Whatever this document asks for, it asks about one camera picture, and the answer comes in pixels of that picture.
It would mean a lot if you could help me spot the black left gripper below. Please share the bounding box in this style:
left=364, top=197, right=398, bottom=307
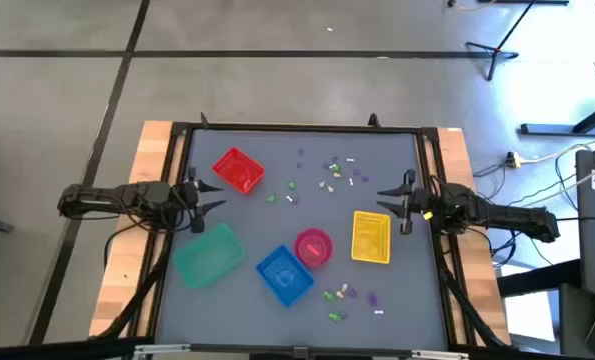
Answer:
left=176, top=166, right=227, bottom=235

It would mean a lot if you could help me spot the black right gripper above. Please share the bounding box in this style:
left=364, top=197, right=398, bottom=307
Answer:
left=376, top=168, right=431, bottom=236

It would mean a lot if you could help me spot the red plastic basket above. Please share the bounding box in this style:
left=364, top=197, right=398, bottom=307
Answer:
left=211, top=146, right=266, bottom=195

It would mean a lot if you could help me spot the yellow plastic basket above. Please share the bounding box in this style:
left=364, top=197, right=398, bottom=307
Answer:
left=350, top=210, right=392, bottom=265

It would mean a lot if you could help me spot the green translucent plastic bin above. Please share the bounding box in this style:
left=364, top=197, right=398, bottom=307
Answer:
left=171, top=222, right=247, bottom=290

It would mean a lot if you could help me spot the pink round plastic bowl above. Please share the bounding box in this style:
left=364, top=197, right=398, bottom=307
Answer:
left=293, top=227, right=334, bottom=269

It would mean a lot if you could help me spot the blue plastic basket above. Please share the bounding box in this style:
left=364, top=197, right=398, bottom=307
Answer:
left=254, top=243, right=316, bottom=308

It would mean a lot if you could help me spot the black support beam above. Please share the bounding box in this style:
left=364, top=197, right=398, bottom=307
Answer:
left=496, top=258, right=583, bottom=299

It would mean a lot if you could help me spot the black desk leg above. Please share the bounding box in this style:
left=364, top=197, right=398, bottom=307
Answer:
left=520, top=97, right=595, bottom=137

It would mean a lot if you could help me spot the black tripod stand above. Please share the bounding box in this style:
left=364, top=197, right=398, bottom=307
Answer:
left=464, top=0, right=538, bottom=82

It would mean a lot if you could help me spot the dark cabinet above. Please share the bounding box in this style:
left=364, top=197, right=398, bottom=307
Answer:
left=558, top=282, right=595, bottom=359

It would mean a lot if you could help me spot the black crossbeam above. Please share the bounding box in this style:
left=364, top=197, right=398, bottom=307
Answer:
left=0, top=335, right=595, bottom=360

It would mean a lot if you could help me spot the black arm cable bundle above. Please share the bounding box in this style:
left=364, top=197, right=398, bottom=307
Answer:
left=94, top=234, right=176, bottom=341
left=435, top=249, right=511, bottom=349

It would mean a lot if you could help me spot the black table frame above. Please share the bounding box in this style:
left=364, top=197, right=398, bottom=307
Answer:
left=126, top=121, right=481, bottom=351

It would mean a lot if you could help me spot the white floor cable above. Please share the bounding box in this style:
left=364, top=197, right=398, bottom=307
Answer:
left=519, top=132, right=595, bottom=165

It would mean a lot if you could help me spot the silver metal bracket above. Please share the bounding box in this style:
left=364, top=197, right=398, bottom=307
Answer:
left=410, top=349, right=471, bottom=360
left=133, top=342, right=192, bottom=359

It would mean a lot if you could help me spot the yellowish floor cable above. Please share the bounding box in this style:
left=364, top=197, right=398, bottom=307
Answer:
left=445, top=0, right=498, bottom=13

